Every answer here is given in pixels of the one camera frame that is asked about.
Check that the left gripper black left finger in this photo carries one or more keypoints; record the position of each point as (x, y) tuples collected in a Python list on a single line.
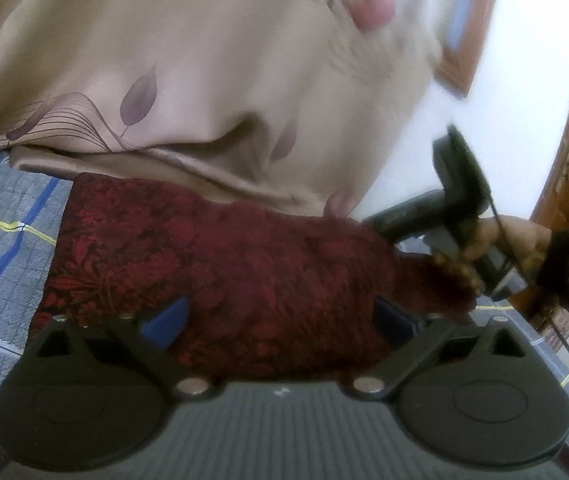
[(80, 398)]

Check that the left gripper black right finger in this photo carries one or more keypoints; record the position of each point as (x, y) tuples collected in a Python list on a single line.
[(478, 396)]

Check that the dark red knitted sweater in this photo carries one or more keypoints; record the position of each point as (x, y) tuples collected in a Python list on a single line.
[(270, 296)]

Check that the person's right hand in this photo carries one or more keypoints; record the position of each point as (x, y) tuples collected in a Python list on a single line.
[(523, 241)]

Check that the beige leaf print curtain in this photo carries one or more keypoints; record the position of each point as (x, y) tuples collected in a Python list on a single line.
[(292, 104)]

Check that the brown wooden window frame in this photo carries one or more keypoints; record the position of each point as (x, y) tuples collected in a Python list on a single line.
[(463, 45)]

